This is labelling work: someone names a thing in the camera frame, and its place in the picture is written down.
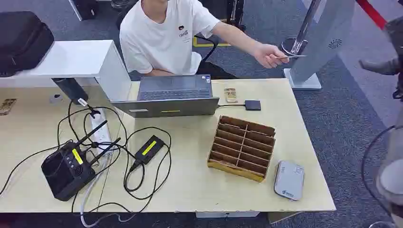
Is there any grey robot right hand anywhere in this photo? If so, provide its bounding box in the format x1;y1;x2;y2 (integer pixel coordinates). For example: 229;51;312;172
359;16;403;101

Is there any person's left hand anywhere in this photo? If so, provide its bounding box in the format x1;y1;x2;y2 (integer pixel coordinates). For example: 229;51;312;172
253;43;290;69

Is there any red barrier belt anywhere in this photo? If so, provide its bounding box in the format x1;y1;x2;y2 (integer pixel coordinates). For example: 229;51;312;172
355;0;388;31

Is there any small black hub box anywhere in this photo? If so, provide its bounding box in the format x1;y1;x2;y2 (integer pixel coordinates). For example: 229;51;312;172
244;99;262;111

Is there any gold printed card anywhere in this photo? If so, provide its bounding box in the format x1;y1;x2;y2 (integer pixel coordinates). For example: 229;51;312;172
223;87;239;104

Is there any grey standing panel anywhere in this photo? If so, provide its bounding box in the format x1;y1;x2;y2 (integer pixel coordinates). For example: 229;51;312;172
283;0;357;91

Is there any wooden card box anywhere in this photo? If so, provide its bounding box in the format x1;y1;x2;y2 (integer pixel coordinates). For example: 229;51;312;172
207;114;277;183

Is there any grey laptop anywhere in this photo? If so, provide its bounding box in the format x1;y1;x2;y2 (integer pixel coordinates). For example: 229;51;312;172
110;74;221;119

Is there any person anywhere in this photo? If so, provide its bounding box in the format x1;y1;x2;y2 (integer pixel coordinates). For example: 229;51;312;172
119;0;290;80

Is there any black adapter yellow label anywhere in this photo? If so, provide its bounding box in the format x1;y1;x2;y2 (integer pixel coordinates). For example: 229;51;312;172
129;135;165;172

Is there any white desk leg bar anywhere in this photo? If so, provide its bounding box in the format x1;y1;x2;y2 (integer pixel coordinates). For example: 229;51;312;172
195;211;261;219

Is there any white power strip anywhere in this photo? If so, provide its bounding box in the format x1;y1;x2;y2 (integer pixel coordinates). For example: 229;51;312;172
90;108;114;157

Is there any dark cabinet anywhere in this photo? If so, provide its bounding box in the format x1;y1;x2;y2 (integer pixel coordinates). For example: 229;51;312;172
68;0;98;21

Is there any white desk shelf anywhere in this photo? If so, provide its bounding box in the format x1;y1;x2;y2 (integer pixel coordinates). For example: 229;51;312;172
0;40;133;103

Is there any black router with antennas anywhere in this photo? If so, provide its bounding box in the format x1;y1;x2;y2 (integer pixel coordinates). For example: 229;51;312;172
40;120;122;202

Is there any black soft bag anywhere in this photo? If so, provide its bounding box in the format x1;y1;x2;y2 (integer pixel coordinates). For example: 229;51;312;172
0;11;55;78

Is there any gold card stack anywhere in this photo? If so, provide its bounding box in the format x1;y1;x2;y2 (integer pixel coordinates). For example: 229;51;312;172
0;98;17;116

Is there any chrome stanchion post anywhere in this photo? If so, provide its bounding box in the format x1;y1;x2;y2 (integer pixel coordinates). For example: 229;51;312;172
280;0;322;57

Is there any black frame stand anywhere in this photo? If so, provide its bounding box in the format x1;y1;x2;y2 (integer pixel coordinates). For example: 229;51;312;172
226;0;246;31

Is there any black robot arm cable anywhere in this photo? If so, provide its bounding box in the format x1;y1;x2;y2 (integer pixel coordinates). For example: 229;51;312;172
361;125;396;218

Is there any black adapter cable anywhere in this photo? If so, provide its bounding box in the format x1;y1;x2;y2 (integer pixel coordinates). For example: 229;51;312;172
123;126;173;201

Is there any black cylinder mount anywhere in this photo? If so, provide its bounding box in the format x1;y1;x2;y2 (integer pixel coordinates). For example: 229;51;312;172
52;77;90;105

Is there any black plug cable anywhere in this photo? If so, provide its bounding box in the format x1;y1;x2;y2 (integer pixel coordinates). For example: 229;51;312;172
57;100;128;149

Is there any white cable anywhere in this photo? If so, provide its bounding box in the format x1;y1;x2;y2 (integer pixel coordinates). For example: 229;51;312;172
79;155;136;228

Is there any long thin black cable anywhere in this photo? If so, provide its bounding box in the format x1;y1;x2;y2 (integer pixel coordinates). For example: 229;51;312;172
0;140;71;196

